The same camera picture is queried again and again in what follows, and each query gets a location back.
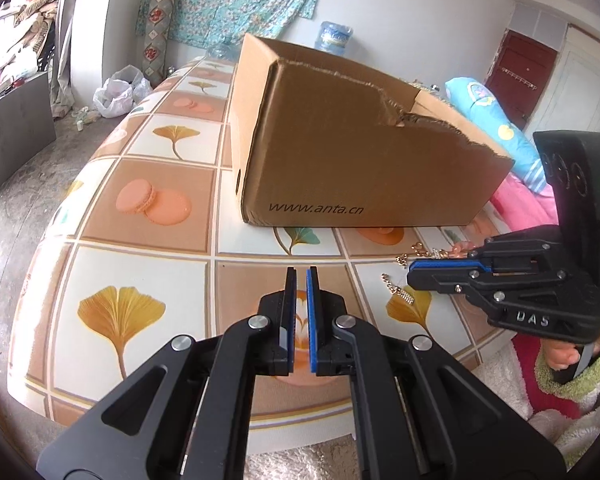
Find brown cardboard box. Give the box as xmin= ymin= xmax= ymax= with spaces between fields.
xmin=228 ymin=33 xmax=516 ymax=228

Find white door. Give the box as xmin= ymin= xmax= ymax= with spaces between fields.
xmin=527 ymin=25 xmax=600 ymax=136

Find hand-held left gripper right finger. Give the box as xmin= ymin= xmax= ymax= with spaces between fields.
xmin=306 ymin=266 xmax=567 ymax=480

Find dark grey cabinet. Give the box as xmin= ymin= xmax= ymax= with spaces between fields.
xmin=0 ymin=71 xmax=57 ymax=199

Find red garment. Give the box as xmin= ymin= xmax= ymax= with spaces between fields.
xmin=511 ymin=332 xmax=556 ymax=413

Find white plastic bag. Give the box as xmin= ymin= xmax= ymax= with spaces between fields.
xmin=94 ymin=65 xmax=154 ymax=119

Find person's right forearm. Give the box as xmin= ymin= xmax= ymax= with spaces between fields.
xmin=530 ymin=330 xmax=600 ymax=466

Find blue cartoon pillow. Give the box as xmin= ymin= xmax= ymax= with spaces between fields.
xmin=445 ymin=77 xmax=556 ymax=194

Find brown door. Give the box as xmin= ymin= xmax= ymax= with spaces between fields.
xmin=484 ymin=30 xmax=559 ymax=131

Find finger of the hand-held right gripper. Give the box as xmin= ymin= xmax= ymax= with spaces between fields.
xmin=406 ymin=265 xmax=567 ymax=295
xmin=411 ymin=226 xmax=564 ymax=273

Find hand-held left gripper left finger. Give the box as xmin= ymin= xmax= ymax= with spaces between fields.
xmin=36 ymin=266 xmax=298 ymax=480

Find tile print tablecloth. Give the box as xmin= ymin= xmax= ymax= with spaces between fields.
xmin=7 ymin=57 xmax=563 ymax=428

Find blue water jug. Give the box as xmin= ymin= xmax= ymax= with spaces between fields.
xmin=315 ymin=21 xmax=354 ymax=57

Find pink floral blanket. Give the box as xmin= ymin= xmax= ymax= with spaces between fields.
xmin=489 ymin=180 xmax=563 ymax=241

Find person's right hand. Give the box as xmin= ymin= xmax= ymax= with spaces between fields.
xmin=542 ymin=340 xmax=580 ymax=372

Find gold chain with silver charm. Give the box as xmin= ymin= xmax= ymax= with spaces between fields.
xmin=381 ymin=272 xmax=429 ymax=307
xmin=395 ymin=242 xmax=447 ymax=264

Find beige pile of clothes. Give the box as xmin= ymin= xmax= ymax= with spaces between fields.
xmin=0 ymin=0 xmax=63 ymax=73

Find grey patterned cushion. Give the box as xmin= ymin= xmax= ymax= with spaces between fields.
xmin=139 ymin=0 xmax=178 ymax=88

